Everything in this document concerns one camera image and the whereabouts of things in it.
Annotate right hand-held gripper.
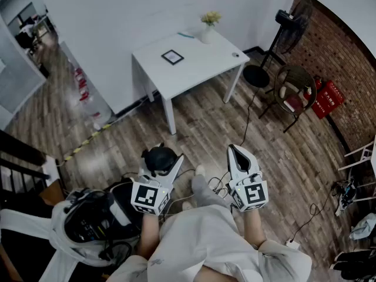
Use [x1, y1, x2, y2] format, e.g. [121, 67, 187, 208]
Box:
[227, 144, 268, 213]

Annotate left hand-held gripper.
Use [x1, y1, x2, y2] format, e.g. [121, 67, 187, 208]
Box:
[130, 153, 184, 216]

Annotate black round object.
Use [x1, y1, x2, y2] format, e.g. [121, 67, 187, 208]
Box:
[140, 146, 179, 176]

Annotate person's left forearm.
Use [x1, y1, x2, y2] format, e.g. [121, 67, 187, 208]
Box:
[137, 212, 162, 259]

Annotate person's right forearm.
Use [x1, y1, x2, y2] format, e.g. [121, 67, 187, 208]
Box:
[240, 209, 267, 249]

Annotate person's grey trousers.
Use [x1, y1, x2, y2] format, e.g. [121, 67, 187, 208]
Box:
[190, 173, 233, 214]

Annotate dark red book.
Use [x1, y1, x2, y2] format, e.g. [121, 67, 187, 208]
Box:
[283, 95, 304, 113]

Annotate yellow black hazard tape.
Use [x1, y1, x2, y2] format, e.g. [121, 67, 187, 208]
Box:
[63, 123, 113, 162]

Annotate black backpack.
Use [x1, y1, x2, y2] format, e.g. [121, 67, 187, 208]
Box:
[62, 183, 142, 248]

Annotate person's white shirt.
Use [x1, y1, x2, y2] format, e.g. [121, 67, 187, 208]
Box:
[105, 204, 313, 282]

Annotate black standing fan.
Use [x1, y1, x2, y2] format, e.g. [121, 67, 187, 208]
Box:
[243, 0, 314, 89]

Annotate white column with red print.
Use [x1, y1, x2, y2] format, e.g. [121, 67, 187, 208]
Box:
[60, 41, 116, 130]

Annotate white table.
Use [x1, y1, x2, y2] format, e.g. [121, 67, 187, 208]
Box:
[131, 28, 251, 135]

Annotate brown wicker chair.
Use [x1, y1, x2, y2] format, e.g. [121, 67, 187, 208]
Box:
[258, 65, 318, 134]

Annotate red fire extinguisher box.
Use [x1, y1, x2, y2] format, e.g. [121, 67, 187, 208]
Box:
[310, 80, 345, 119]

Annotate black blue gear bundle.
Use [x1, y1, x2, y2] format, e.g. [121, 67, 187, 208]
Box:
[331, 179, 358, 217]

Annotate red fire extinguisher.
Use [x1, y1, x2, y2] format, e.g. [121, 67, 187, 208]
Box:
[304, 76, 324, 100]

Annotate white rack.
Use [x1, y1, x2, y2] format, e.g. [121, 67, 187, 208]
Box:
[337, 141, 376, 203]

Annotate white vase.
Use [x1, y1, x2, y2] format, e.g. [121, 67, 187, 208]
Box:
[200, 24, 214, 45]

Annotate light blue cloth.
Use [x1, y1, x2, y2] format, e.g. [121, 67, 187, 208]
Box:
[349, 213, 376, 241]

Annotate white chair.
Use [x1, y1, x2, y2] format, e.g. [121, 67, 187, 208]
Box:
[0, 188, 142, 282]

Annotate black stair railing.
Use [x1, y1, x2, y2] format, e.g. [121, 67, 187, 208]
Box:
[0, 129, 52, 194]

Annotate yellow flower bouquet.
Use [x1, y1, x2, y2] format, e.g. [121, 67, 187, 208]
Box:
[200, 11, 223, 27]

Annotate glass door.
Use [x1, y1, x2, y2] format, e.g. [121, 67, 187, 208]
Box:
[0, 19, 48, 130]

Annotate black fan cable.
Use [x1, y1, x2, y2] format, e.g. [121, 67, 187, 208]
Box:
[239, 86, 260, 148]

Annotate black adapter cable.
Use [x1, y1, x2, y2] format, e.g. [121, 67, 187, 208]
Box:
[290, 186, 336, 242]

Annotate black picture frame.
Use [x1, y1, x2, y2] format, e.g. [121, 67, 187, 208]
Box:
[160, 49, 185, 66]

